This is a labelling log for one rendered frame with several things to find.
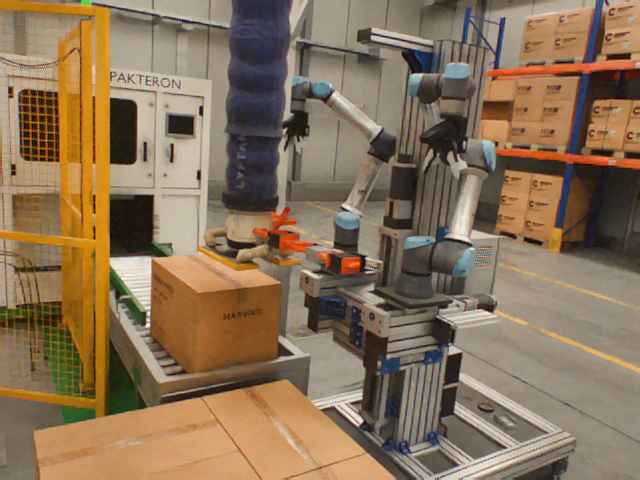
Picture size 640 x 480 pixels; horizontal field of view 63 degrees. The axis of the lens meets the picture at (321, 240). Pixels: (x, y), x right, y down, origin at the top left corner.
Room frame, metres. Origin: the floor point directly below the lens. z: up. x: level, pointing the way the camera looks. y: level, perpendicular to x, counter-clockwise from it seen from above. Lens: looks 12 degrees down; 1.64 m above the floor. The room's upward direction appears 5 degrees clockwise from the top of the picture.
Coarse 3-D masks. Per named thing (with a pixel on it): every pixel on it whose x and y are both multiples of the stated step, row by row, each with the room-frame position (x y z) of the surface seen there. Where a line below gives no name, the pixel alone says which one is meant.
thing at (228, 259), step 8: (200, 248) 2.12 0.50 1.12; (208, 248) 2.11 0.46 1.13; (216, 256) 2.01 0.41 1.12; (224, 256) 2.00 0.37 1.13; (232, 256) 1.98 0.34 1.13; (224, 264) 1.96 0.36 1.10; (232, 264) 1.91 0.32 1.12; (240, 264) 1.91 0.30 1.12; (248, 264) 1.93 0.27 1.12; (256, 264) 1.94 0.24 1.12
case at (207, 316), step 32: (192, 256) 2.63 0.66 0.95; (160, 288) 2.42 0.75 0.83; (192, 288) 2.12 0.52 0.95; (224, 288) 2.14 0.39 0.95; (256, 288) 2.21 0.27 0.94; (160, 320) 2.41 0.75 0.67; (192, 320) 2.11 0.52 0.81; (224, 320) 2.13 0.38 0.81; (256, 320) 2.22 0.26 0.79; (192, 352) 2.10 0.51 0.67; (224, 352) 2.13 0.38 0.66; (256, 352) 2.23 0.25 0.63
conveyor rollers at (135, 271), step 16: (128, 256) 3.98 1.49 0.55; (144, 256) 4.03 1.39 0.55; (128, 272) 3.61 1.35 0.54; (144, 272) 3.60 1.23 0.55; (112, 288) 3.22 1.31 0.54; (144, 288) 3.25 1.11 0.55; (144, 304) 2.97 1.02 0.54; (144, 336) 2.53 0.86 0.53; (160, 352) 2.32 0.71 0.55; (176, 368) 2.18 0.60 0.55
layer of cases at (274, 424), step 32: (288, 384) 2.12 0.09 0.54; (128, 416) 1.77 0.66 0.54; (160, 416) 1.78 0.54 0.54; (192, 416) 1.80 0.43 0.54; (224, 416) 1.82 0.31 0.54; (256, 416) 1.84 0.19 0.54; (288, 416) 1.86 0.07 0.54; (320, 416) 1.88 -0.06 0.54; (64, 448) 1.55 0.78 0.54; (96, 448) 1.56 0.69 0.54; (128, 448) 1.58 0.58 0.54; (160, 448) 1.59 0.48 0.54; (192, 448) 1.61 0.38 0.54; (224, 448) 1.62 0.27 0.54; (256, 448) 1.64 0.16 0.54; (288, 448) 1.65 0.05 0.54; (320, 448) 1.67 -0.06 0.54; (352, 448) 1.69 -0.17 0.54
